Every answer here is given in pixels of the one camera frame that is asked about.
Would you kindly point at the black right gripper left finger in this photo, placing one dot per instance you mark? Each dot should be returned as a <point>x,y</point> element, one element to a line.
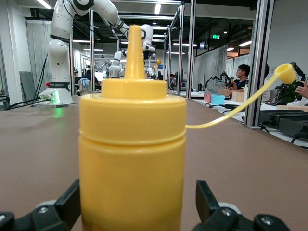
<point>69,207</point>

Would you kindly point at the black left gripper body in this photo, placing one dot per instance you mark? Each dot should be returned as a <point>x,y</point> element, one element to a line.
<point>150,55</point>

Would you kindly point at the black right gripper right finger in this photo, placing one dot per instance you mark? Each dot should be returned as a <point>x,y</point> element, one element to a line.
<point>208,207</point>

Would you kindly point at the yellow mustard squeeze bottle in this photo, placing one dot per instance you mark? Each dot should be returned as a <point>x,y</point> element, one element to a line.
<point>132,156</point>

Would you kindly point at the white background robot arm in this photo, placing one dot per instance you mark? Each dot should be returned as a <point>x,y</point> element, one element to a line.
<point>114,65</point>

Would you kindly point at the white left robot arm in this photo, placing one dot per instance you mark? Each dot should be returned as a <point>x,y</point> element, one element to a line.
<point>60,48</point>

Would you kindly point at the small black robot arm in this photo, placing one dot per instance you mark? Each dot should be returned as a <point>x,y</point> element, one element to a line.
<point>216,78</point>

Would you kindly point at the seated person in blue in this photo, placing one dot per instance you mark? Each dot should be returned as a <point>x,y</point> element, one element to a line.
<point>86,79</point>

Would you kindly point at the green exit sign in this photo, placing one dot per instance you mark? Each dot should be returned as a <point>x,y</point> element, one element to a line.
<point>216,36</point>

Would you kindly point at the pink box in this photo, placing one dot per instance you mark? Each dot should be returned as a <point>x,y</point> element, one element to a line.
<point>207,98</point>

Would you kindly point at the light blue box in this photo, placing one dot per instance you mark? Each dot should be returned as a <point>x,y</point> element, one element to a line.
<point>217,99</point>

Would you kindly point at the person with glasses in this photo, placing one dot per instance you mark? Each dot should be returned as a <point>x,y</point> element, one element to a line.
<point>240,77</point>

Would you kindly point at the wooden box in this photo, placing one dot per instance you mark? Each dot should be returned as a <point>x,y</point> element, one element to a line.
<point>237,96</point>

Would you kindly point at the grey leaning board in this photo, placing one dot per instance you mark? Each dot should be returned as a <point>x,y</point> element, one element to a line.
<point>27,85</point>

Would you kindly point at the green potted plant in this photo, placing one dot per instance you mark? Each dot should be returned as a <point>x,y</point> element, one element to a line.
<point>286,91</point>

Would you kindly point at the person in white shirt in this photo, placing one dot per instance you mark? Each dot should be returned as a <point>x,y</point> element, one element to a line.
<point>302,90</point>

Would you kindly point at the aluminium frame post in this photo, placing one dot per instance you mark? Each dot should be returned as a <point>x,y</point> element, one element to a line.
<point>192,48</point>
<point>181,48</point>
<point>91,48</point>

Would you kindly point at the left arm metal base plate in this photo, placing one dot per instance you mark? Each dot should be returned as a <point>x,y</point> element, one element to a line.
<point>53,104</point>

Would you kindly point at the aluminium camera mount post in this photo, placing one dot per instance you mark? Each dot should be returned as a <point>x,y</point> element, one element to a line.
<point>258,60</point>

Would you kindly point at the black equipment rail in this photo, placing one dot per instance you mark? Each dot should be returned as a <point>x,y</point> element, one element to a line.
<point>288,122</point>

